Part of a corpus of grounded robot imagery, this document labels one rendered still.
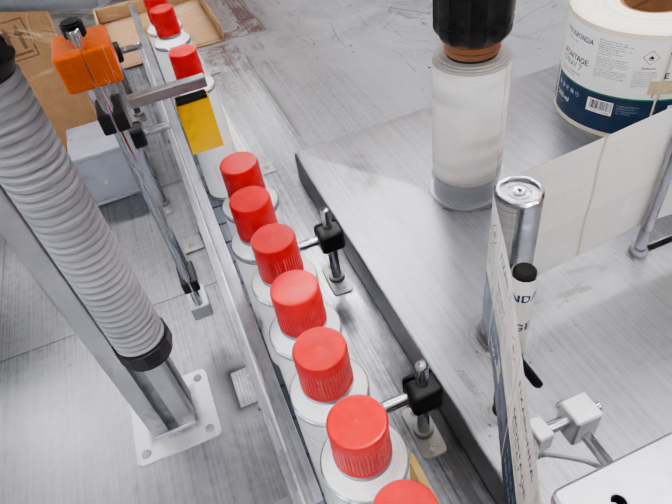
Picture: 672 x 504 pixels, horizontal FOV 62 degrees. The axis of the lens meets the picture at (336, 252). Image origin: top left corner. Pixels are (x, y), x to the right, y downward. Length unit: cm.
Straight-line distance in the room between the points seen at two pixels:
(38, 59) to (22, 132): 75
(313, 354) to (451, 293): 31
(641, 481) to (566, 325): 38
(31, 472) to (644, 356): 62
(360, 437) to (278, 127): 77
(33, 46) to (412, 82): 62
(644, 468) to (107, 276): 25
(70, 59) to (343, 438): 32
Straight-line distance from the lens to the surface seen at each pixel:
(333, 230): 64
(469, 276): 64
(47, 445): 70
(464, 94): 62
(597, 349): 60
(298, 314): 36
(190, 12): 156
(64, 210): 28
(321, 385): 34
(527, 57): 116
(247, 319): 52
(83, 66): 47
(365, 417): 31
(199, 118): 53
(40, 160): 27
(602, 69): 82
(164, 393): 58
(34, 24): 100
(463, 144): 66
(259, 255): 40
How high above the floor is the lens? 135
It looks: 45 degrees down
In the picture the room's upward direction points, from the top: 10 degrees counter-clockwise
